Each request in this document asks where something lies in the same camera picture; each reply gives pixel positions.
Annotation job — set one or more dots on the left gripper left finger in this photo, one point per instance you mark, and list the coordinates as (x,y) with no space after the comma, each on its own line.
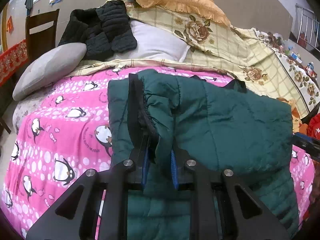
(95,206)

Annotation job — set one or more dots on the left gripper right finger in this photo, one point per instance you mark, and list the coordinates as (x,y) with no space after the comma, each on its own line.
(222,205)

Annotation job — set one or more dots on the green quilted puffer jacket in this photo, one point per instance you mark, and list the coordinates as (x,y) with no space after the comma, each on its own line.
(221,128)

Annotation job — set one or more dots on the red cloth on bed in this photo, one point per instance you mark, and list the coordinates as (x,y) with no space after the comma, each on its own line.
(308,125)

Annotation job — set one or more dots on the cream floral blanket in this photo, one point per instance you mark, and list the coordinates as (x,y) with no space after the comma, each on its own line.
(214,47)

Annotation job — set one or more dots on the metal railing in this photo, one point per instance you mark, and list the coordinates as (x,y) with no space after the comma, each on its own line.
(305,30)

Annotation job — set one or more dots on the grey pillow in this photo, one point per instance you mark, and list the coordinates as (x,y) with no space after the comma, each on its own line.
(49,68)

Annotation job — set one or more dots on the red patterned tablecloth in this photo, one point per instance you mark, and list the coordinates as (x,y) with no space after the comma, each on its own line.
(12,59)

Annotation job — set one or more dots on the dark wooden chair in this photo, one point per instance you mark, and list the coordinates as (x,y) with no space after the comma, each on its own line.
(43,41)

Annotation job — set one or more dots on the white pillow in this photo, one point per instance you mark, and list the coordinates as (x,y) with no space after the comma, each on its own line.
(154,43)

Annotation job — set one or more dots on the black quilted jacket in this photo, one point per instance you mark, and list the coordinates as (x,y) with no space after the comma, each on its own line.
(104,30)

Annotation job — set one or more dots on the dark hanging cloth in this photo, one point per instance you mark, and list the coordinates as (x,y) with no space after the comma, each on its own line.
(29,6)

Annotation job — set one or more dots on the orange ruffled pillow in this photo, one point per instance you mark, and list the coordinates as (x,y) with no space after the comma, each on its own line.
(204,8)

